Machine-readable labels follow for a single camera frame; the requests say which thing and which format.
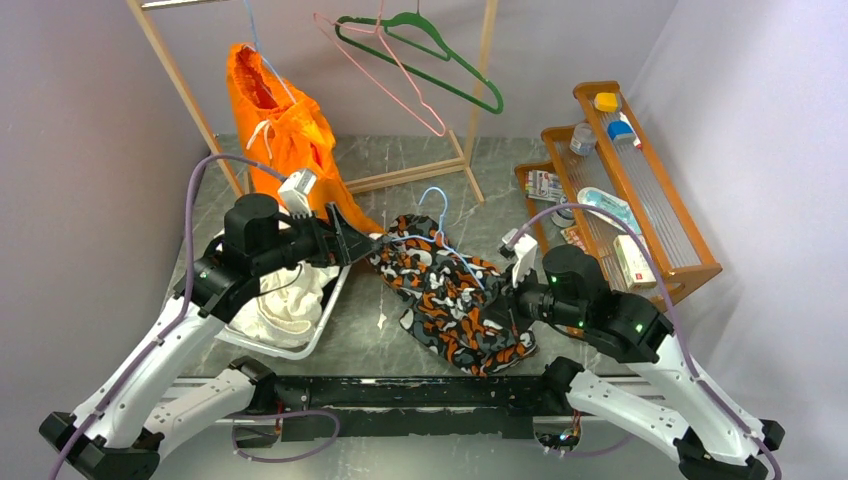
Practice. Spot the orange pill blister strip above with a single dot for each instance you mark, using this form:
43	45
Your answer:
572	236

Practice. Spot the snack packet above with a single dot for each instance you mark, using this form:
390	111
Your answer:
543	186

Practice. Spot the orange wooden shelf rack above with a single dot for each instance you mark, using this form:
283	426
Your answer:
639	177

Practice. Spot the white shorts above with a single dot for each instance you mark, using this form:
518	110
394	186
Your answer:
291	305

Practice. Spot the patterned dark shorts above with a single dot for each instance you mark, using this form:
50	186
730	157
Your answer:
445	310

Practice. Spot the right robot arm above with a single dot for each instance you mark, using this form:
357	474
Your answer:
707	434

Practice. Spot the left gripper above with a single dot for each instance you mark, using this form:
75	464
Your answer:
353	243

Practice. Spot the yellow sponge block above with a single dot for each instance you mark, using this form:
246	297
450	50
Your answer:
608	102

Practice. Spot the blue eraser block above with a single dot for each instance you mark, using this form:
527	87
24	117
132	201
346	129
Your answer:
618	132

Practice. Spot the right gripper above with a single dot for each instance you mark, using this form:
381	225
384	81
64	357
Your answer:
506	302

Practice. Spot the white plastic basket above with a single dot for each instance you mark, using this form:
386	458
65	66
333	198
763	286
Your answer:
318	324

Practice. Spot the small plastic bottle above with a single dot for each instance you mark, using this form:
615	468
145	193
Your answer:
583	140

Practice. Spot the wooden clothes rack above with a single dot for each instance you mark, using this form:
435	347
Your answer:
462	162

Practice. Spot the red white marker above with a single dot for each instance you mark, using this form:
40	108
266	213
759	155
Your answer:
635	139

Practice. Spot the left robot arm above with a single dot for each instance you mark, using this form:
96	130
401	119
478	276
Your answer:
124	430

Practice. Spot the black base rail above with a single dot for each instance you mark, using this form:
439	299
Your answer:
399	406

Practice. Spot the white red box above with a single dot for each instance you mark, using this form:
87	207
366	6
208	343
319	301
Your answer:
634	267

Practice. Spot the blue wire hanger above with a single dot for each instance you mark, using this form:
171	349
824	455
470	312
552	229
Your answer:
438	238
256	47

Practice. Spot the pink hanger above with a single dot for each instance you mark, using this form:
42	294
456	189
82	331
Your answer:
393	80

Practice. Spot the orange shorts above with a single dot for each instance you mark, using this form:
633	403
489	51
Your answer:
281	127

